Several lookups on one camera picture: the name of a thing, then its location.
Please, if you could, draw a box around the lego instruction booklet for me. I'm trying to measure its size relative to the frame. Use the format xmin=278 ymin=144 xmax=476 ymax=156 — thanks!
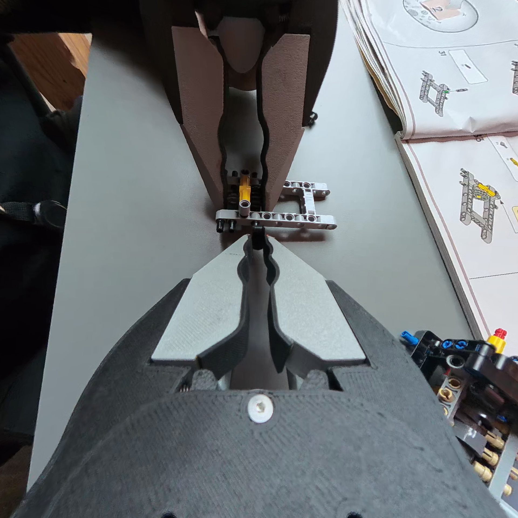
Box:
xmin=340 ymin=0 xmax=518 ymax=345

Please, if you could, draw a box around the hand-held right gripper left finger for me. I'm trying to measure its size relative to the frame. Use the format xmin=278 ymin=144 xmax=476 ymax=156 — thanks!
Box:
xmin=150 ymin=235 xmax=253 ymax=372

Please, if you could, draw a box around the partly built lego model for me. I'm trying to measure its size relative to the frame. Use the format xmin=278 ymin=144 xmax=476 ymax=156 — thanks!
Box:
xmin=400 ymin=329 xmax=518 ymax=506

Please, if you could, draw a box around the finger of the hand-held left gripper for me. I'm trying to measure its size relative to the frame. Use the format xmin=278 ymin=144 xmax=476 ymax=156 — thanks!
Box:
xmin=171 ymin=25 xmax=230 ymax=205
xmin=257 ymin=33 xmax=311 ymax=206

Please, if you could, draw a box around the black lanyard badge reel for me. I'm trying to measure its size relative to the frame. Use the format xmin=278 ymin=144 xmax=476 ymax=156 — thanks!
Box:
xmin=0 ymin=200 xmax=67 ymax=229

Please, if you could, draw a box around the grey lego frame assembly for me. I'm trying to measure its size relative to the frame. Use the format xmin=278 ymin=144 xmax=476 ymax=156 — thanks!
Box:
xmin=214 ymin=169 xmax=338 ymax=233

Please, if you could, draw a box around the person's dark clothing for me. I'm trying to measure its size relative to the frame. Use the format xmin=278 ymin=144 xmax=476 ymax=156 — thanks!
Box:
xmin=0 ymin=0 xmax=91 ymax=446

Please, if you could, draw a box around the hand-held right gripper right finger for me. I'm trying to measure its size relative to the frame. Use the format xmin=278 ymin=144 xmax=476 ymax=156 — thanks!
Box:
xmin=264 ymin=237 xmax=367 ymax=374

